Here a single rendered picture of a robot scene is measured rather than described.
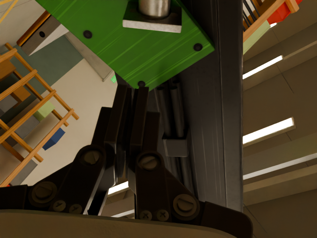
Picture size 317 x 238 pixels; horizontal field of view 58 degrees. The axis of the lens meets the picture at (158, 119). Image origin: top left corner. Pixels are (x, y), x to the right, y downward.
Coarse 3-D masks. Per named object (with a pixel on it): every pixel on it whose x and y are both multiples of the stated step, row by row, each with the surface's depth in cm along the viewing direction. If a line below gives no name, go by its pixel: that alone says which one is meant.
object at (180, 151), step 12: (168, 96) 38; (180, 96) 37; (168, 108) 38; (180, 108) 38; (168, 120) 38; (180, 120) 37; (168, 132) 38; (180, 132) 38; (168, 144) 39; (180, 144) 38; (180, 156) 40; (180, 180) 45; (192, 192) 46
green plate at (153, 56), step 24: (48, 0) 29; (72, 0) 29; (96, 0) 29; (120, 0) 29; (72, 24) 31; (96, 24) 31; (120, 24) 31; (192, 24) 30; (96, 48) 33; (120, 48) 33; (144, 48) 33; (168, 48) 33; (192, 48) 32; (120, 72) 35; (144, 72) 35; (168, 72) 35
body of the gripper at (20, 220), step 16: (0, 224) 9; (16, 224) 9; (32, 224) 9; (48, 224) 9; (64, 224) 9; (80, 224) 9; (96, 224) 9; (112, 224) 9; (128, 224) 9; (144, 224) 9; (160, 224) 9; (176, 224) 10
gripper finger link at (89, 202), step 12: (84, 156) 12; (96, 156) 12; (72, 168) 11; (84, 168) 11; (96, 168) 11; (72, 180) 11; (84, 180) 11; (96, 180) 11; (60, 192) 10; (72, 192) 10; (84, 192) 10; (60, 204) 10; (72, 204) 10; (84, 204) 10; (96, 204) 12
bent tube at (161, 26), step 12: (144, 0) 26; (156, 0) 25; (168, 0) 26; (132, 12) 27; (144, 12) 26; (156, 12) 26; (168, 12) 27; (180, 12) 28; (132, 24) 26; (144, 24) 26; (156, 24) 26; (168, 24) 26; (180, 24) 26
